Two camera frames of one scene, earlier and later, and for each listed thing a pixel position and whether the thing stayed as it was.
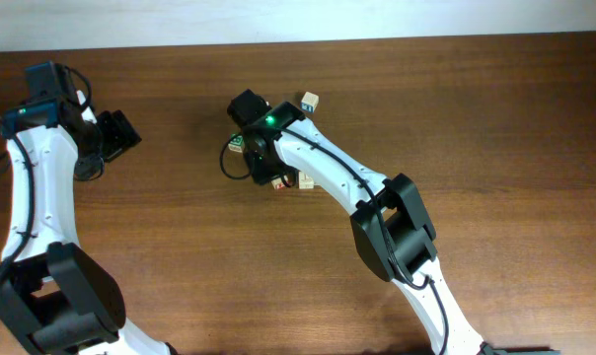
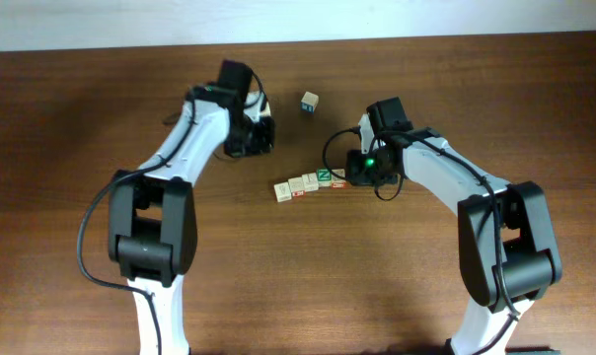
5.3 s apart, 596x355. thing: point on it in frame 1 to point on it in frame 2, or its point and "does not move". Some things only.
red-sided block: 278,183 to 297,186
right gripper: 261,177 to 356,176
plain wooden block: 305,180 does not move
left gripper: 125,134 to 269,130
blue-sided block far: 309,102 does not move
